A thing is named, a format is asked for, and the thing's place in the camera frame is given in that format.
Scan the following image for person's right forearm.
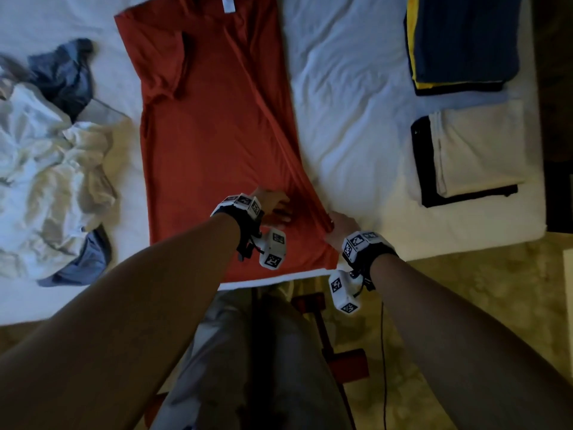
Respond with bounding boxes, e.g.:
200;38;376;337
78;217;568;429
369;254;573;430

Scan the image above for pile of white clothes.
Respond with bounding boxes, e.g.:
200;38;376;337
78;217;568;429
0;79;120;281

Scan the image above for person's left hand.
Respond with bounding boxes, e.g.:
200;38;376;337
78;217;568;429
250;187;294;229

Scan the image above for person's right hand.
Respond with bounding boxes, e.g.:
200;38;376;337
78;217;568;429
324;211;362;254

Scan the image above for folded navy blue garment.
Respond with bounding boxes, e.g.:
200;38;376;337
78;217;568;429
411;0;523;85

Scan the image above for person's left forearm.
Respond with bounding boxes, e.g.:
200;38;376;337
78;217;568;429
0;213;243;430

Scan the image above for right wrist camera with markers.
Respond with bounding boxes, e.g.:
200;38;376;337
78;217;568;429
328;231;399;315

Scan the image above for wrist camera with markers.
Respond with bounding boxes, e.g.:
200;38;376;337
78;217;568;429
328;231;399;315
210;193;287;271

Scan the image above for folded black garment under yellow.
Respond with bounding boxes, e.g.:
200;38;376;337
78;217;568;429
404;13;505;96

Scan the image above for crumpled light blue garment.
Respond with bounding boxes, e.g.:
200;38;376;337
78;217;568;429
38;225;113;288

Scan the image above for crumpled dark blue garment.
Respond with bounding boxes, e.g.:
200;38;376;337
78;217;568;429
26;38;96;122

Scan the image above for folded black garment under white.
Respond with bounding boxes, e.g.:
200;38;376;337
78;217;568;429
410;116;519;208

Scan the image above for thin black cable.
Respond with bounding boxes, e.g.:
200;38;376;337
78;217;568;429
380;302;389;430

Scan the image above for red metal stool frame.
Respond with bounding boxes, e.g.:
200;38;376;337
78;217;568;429
142;293;371;430

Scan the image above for person's grey trousers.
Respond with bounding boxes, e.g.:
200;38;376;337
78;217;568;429
150;282;355;430

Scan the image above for left wrist camera with markers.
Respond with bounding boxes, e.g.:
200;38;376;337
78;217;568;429
210;193;287;271

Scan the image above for dark wooden furniture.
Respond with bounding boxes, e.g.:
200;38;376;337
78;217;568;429
532;0;573;234

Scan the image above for white bed sheet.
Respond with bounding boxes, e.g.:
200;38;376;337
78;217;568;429
0;0;548;328

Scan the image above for red t-shirt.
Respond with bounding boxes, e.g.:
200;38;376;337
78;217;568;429
114;0;339;284

